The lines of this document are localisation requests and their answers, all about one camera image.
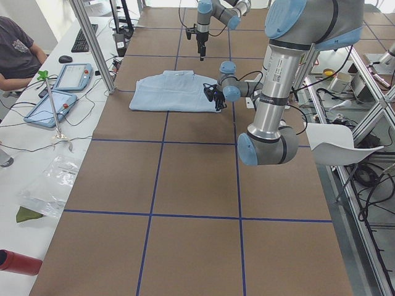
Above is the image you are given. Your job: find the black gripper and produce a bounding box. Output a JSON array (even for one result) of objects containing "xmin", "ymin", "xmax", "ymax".
[
  {"xmin": 203, "ymin": 83, "xmax": 227, "ymax": 112},
  {"xmin": 185, "ymin": 23, "xmax": 209, "ymax": 61}
]

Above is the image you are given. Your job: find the light blue button shirt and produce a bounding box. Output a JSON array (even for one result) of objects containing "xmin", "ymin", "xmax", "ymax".
[{"xmin": 129, "ymin": 70, "xmax": 217, "ymax": 112}]

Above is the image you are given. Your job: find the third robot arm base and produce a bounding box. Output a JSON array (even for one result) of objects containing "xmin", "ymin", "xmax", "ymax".
[{"xmin": 365, "ymin": 43, "xmax": 394, "ymax": 75}]

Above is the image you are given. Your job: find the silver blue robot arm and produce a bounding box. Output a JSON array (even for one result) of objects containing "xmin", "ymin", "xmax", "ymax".
[
  {"xmin": 185, "ymin": 0, "xmax": 251, "ymax": 61},
  {"xmin": 204, "ymin": 1, "xmax": 364, "ymax": 166}
]

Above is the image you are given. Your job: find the black keyboard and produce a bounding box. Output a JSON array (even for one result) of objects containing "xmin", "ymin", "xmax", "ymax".
[{"xmin": 71, "ymin": 29, "xmax": 89, "ymax": 53}]

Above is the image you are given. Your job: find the far teach pendant tablet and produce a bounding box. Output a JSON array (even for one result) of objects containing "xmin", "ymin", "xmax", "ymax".
[{"xmin": 53, "ymin": 63, "xmax": 93, "ymax": 92}]

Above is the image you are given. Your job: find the teach pendant tablet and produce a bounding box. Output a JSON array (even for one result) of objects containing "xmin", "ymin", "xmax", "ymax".
[
  {"xmin": 23, "ymin": 90, "xmax": 77, "ymax": 128},
  {"xmin": 53, "ymin": 63, "xmax": 93, "ymax": 92}
]

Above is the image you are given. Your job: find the black computer mouse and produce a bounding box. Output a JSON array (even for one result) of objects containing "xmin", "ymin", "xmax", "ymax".
[{"xmin": 58, "ymin": 55, "xmax": 73, "ymax": 64}]

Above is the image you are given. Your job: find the metal reacher grabber stick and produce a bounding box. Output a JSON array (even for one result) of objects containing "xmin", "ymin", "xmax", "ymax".
[{"xmin": 37, "ymin": 70, "xmax": 73, "ymax": 152}]

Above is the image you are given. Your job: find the near teach pendant tablet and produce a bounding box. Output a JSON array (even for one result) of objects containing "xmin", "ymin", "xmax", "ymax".
[{"xmin": 23, "ymin": 90, "xmax": 77, "ymax": 128}]

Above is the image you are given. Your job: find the seated person grey shirt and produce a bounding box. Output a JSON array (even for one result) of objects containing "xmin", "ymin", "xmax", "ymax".
[{"xmin": 1, "ymin": 16, "xmax": 47, "ymax": 91}]

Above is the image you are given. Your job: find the clear plastic bag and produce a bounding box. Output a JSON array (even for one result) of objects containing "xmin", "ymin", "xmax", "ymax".
[{"xmin": 19, "ymin": 155, "xmax": 82, "ymax": 218}]

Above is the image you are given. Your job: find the green cloth piece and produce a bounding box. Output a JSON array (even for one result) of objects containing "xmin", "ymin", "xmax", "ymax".
[{"xmin": 15, "ymin": 206, "xmax": 44, "ymax": 223}]

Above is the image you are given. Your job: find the red cylindrical bottle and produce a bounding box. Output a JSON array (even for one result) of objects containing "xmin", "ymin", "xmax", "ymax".
[{"xmin": 1, "ymin": 250, "xmax": 43, "ymax": 276}]

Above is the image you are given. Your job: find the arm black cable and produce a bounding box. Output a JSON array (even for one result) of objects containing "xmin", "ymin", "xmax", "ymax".
[
  {"xmin": 237, "ymin": 43, "xmax": 356, "ymax": 136},
  {"xmin": 178, "ymin": 0, "xmax": 229, "ymax": 38}
]

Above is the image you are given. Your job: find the aluminium frame post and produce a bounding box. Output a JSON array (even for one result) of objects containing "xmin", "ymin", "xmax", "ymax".
[{"xmin": 70, "ymin": 0, "xmax": 115, "ymax": 94}]

